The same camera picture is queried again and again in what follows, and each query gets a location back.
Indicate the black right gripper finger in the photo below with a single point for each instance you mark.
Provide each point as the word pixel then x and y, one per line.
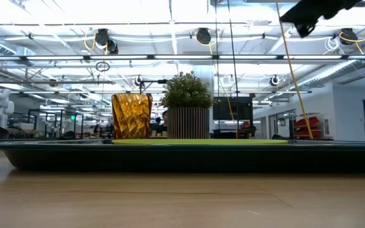
pixel 309 11
pixel 306 28

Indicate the amber faceted glass cup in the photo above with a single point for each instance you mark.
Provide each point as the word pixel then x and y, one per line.
pixel 131 117

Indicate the dark green plastic tray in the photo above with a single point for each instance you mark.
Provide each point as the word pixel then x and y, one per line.
pixel 182 158

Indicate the red storage bins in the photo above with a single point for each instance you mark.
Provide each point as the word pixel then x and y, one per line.
pixel 306 126

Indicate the plant in striped pot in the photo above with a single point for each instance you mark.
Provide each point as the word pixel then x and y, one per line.
pixel 187 123

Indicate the person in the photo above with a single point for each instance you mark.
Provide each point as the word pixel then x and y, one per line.
pixel 164 117

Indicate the long ceiling light bar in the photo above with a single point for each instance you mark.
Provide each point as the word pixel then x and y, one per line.
pixel 122 57

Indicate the white robot figure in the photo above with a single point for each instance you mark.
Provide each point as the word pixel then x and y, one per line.
pixel 0 107

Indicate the black wall monitor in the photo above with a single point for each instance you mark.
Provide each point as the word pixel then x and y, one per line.
pixel 233 109

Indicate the black camera stand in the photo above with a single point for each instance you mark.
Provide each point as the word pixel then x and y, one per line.
pixel 152 81

